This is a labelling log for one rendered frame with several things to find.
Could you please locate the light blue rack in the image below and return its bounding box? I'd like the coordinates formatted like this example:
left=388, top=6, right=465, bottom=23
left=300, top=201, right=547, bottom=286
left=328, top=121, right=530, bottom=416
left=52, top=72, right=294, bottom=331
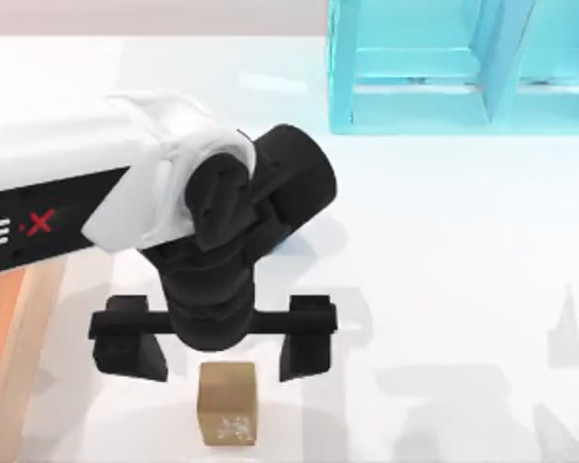
left=326, top=0, right=579, bottom=137

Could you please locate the small brown cardboard box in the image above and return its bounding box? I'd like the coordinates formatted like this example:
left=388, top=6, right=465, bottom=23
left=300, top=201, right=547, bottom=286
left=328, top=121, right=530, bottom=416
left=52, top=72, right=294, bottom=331
left=196, top=361, right=260, bottom=433

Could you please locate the salmon-coloured shallow box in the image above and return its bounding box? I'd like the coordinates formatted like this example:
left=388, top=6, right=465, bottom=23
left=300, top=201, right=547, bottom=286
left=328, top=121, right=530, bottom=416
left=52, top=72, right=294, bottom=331
left=0, top=259, right=68, bottom=463

